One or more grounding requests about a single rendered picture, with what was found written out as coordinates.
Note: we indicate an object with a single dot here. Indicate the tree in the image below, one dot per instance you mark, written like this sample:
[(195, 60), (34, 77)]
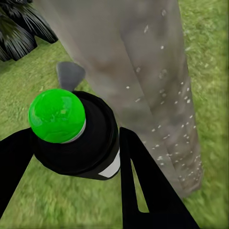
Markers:
[(107, 38)]

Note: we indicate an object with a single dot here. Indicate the pesticide atomizer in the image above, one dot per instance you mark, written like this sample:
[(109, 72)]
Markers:
[(74, 133)]

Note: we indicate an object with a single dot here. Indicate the bush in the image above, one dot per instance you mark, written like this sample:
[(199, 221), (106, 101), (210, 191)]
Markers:
[(20, 22)]

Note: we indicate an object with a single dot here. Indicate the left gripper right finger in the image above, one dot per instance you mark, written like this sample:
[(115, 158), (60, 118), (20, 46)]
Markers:
[(166, 210)]

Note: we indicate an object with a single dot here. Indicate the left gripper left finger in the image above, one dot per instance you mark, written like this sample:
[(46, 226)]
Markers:
[(15, 155)]

